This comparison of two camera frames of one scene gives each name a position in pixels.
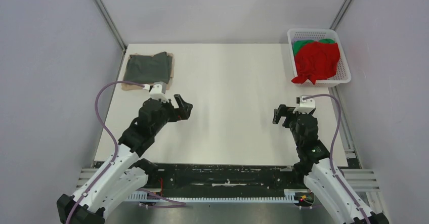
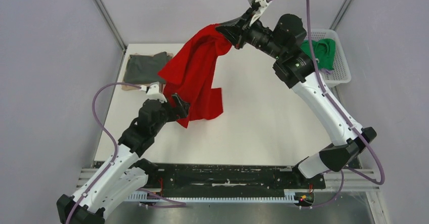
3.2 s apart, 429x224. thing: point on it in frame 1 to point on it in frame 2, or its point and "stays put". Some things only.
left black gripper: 182,113 stays put
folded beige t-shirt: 132,87 stays put
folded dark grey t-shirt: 146,70 stays put
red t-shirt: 316,60 to 190,72
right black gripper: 284,110 to 239,35
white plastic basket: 343,74 stays put
